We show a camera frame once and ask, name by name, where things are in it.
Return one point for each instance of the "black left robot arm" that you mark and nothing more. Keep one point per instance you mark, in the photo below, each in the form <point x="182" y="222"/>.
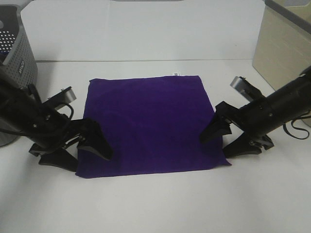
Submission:
<point x="45" y="112"/>

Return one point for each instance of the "grey perforated laundry basket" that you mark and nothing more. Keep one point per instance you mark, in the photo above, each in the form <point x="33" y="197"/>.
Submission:
<point x="18" y="74"/>

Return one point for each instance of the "purple towel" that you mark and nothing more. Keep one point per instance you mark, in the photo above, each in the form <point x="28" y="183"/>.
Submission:
<point x="152" y="125"/>

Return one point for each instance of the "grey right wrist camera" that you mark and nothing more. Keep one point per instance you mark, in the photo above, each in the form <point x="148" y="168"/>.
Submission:
<point x="246" y="89"/>

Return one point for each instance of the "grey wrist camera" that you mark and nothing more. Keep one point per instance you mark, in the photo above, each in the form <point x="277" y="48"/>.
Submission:
<point x="246" y="89"/>
<point x="58" y="101"/>

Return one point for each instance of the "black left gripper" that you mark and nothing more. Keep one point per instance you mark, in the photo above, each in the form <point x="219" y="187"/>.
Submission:
<point x="53" y="135"/>

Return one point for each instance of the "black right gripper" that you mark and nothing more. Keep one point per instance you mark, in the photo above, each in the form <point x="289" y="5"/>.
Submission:
<point x="255" y="120"/>

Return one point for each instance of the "beige storage bin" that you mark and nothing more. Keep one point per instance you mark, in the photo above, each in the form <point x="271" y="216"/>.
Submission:
<point x="283" y="49"/>

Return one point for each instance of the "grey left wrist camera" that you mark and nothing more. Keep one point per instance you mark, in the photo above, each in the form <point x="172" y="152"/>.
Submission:
<point x="58" y="101"/>

